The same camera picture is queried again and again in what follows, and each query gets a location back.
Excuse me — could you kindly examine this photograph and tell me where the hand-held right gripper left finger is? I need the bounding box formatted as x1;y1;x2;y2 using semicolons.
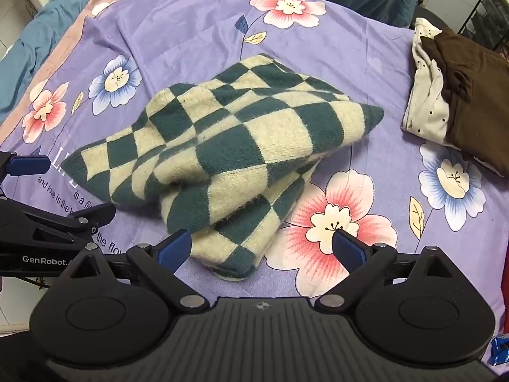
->
66;229;210;312

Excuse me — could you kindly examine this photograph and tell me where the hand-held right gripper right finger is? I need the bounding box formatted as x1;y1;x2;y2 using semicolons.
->
314;229;459;313

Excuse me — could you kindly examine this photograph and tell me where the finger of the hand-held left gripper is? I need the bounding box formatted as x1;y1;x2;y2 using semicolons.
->
0;151;51;180
24;202;117;244

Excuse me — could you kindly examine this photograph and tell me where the green cream checkered sweater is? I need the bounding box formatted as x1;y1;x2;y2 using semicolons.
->
61;53;385;281

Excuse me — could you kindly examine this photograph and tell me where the teal bedsheet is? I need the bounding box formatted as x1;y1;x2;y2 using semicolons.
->
0;0;136;125

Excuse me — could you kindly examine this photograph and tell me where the white dotted garment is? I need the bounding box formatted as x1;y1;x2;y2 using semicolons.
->
401;18;494;168

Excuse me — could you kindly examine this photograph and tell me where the blue packet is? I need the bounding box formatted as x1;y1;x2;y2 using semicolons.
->
491;336;509;367

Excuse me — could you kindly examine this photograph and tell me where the brown garment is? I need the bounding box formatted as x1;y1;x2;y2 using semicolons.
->
420;28;509;178

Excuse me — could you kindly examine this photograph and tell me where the purple floral blanket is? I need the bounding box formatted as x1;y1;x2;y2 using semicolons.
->
0;0;509;367

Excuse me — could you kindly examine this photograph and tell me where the black round stool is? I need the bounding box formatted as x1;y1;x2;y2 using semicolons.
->
415;5;452;32

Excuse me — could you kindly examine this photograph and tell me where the black wire rack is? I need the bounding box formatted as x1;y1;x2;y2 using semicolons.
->
457;0;509;55

